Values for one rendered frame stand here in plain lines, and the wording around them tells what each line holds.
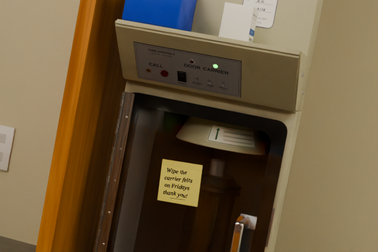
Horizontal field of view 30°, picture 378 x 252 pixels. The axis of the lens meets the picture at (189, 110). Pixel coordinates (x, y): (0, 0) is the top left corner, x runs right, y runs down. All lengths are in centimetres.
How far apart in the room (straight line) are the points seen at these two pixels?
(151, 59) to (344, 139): 61
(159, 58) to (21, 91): 73
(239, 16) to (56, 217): 48
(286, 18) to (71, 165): 46
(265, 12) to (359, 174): 56
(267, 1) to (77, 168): 46
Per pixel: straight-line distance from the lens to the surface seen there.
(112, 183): 132
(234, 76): 120
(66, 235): 135
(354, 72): 168
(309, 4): 126
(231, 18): 119
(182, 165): 128
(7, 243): 185
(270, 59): 116
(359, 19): 169
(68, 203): 132
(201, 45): 118
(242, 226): 122
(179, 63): 122
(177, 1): 119
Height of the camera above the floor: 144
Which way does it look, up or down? 3 degrees down
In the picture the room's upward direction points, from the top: 11 degrees clockwise
